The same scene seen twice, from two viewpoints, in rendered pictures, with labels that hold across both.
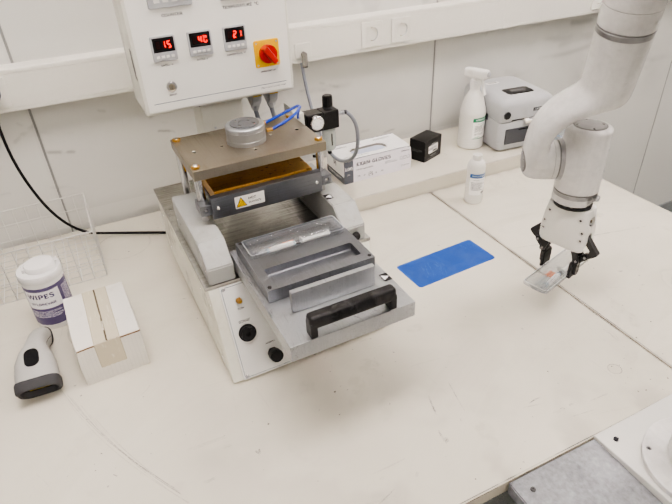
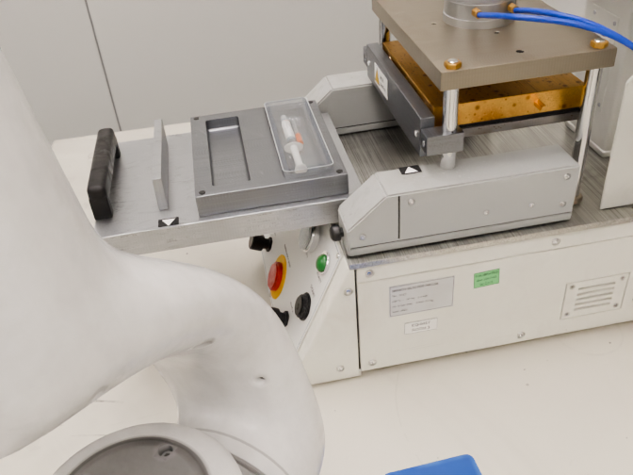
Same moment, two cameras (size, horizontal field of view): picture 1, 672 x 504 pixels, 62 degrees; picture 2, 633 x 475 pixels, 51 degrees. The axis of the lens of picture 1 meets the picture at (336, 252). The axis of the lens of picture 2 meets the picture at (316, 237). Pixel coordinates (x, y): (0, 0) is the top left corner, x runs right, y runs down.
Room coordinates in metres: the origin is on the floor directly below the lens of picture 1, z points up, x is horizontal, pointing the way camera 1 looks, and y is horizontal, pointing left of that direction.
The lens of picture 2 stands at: (1.09, -0.60, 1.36)
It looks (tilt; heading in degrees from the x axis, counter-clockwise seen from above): 36 degrees down; 108
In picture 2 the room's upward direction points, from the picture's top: 5 degrees counter-clockwise
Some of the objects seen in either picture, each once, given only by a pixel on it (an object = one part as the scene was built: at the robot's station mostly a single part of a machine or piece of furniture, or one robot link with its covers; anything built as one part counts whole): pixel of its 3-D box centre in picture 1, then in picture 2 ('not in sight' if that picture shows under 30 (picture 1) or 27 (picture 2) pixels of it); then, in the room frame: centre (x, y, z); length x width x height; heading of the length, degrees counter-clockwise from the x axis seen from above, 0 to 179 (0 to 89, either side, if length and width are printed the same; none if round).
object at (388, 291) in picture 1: (352, 310); (105, 170); (0.66, -0.02, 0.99); 0.15 x 0.02 x 0.04; 115
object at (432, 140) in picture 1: (425, 145); not in sight; (1.63, -0.30, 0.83); 0.09 x 0.06 x 0.07; 136
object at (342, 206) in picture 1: (328, 202); (449, 201); (1.05, 0.01, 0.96); 0.26 x 0.05 x 0.07; 25
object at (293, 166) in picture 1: (253, 159); (477, 57); (1.06, 0.16, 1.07); 0.22 x 0.17 x 0.10; 115
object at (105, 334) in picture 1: (105, 330); not in sight; (0.86, 0.48, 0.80); 0.19 x 0.13 x 0.09; 24
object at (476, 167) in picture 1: (475, 177); not in sight; (1.41, -0.40, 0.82); 0.05 x 0.05 x 0.14
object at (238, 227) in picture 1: (252, 211); (494, 155); (1.09, 0.18, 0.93); 0.46 x 0.35 x 0.01; 25
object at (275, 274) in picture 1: (303, 255); (263, 152); (0.83, 0.06, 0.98); 0.20 x 0.17 x 0.03; 115
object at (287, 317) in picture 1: (315, 274); (224, 166); (0.78, 0.04, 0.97); 0.30 x 0.22 x 0.08; 25
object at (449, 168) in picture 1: (425, 161); not in sight; (1.64, -0.30, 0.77); 0.84 x 0.30 x 0.04; 114
